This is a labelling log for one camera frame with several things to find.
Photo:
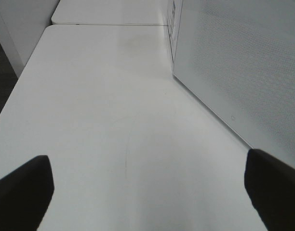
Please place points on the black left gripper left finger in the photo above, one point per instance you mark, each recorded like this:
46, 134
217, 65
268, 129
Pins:
25, 195

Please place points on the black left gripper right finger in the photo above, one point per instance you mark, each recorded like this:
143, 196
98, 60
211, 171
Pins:
270, 184

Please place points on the white microwave door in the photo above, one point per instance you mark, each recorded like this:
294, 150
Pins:
238, 57

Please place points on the white adjacent table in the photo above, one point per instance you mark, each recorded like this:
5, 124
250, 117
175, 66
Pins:
111, 12

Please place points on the white microwave oven body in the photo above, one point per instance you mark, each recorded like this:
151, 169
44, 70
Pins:
174, 11

